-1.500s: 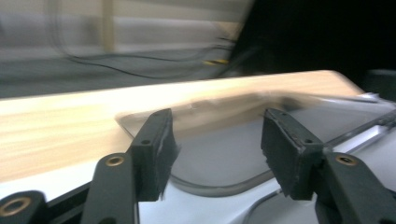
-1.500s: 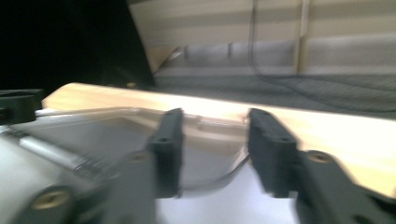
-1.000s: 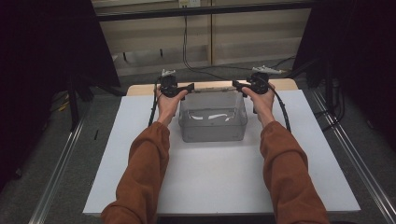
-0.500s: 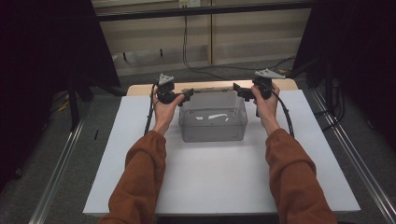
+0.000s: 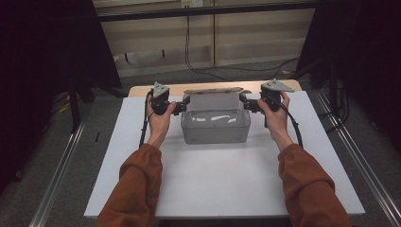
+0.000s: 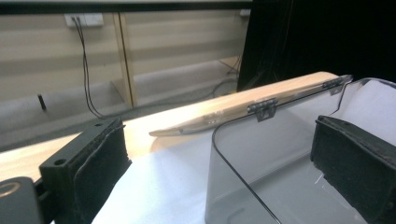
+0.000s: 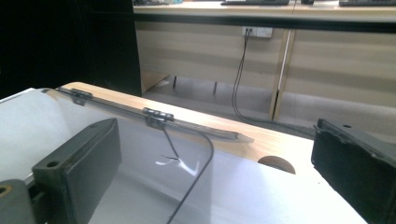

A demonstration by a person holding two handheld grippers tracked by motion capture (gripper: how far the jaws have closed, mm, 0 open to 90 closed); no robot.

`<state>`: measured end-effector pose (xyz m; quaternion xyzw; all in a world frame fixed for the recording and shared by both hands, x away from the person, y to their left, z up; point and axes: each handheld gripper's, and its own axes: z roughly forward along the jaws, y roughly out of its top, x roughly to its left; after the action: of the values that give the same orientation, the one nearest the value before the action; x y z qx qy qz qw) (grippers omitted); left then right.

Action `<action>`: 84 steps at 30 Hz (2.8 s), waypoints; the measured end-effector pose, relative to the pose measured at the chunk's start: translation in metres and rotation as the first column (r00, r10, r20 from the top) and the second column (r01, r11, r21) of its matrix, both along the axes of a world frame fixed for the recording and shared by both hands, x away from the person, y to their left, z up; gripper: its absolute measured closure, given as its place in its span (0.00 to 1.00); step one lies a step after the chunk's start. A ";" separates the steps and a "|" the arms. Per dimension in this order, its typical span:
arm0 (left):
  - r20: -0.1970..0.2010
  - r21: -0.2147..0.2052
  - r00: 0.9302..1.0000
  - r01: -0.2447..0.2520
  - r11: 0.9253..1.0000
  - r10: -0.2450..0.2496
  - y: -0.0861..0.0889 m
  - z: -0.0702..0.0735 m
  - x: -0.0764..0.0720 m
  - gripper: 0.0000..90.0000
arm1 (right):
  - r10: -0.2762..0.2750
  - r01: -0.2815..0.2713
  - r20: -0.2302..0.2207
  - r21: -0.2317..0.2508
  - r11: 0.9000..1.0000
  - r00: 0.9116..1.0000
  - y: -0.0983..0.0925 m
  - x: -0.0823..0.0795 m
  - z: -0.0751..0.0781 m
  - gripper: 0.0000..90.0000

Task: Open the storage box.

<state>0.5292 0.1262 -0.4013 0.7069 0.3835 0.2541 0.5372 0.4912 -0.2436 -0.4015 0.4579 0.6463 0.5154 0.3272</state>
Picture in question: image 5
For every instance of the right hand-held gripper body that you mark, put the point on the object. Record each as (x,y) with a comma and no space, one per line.
(273,90)

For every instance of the person's right hand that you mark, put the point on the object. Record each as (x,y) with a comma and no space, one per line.
(277,121)

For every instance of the small black floor object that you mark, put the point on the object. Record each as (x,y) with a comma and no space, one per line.
(97,136)

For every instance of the wooden table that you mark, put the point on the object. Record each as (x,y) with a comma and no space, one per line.
(138,90)

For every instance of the white wall socket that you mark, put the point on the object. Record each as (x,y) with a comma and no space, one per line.
(192,3)

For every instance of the clear plastic storage box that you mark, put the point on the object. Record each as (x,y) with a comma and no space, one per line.
(216,132)

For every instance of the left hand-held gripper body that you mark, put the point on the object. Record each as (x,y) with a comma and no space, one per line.
(160,94)

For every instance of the person's left hand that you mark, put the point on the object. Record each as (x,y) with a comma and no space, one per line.
(159,126)

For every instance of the black metal stand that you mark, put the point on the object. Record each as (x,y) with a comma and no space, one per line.
(74,107)
(334,94)

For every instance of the white board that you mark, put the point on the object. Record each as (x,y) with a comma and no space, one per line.
(220,183)

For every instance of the black curtain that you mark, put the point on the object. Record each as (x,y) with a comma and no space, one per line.
(369,47)
(38,63)

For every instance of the black horizontal bar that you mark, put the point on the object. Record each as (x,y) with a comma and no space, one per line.
(205,11)

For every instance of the aluminium floor rail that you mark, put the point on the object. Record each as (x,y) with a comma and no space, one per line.
(61,170)
(362,157)

